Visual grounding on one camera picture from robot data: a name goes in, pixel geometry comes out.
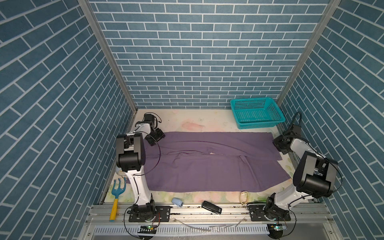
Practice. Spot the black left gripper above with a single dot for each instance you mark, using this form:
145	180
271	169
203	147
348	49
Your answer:
160	134

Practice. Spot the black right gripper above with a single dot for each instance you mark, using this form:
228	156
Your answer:
276	141

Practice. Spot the purple trousers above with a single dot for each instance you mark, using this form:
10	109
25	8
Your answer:
219	161

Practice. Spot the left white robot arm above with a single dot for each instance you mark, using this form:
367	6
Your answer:
131	158

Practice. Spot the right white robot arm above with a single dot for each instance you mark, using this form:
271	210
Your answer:
314	178

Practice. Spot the teal perforated plastic basket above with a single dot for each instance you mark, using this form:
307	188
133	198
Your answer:
256	113

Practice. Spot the small light blue object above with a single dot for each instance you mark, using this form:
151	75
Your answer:
178	202

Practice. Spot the black remote control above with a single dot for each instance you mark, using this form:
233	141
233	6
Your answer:
211	207

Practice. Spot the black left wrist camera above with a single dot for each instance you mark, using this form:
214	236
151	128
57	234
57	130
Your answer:
151	120

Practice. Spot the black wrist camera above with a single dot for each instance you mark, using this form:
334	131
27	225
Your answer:
151	120
296	131

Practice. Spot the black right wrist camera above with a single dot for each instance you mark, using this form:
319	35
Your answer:
296	131

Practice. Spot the yellow handled blue tool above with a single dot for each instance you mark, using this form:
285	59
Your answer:
119	187

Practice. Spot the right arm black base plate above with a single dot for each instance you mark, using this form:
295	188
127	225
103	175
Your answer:
259	213

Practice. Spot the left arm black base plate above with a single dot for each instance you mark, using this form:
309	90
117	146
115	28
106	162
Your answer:
148	214

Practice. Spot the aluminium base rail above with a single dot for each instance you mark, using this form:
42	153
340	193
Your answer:
306	213

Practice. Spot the white slotted cable duct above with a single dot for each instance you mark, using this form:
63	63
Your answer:
182	230

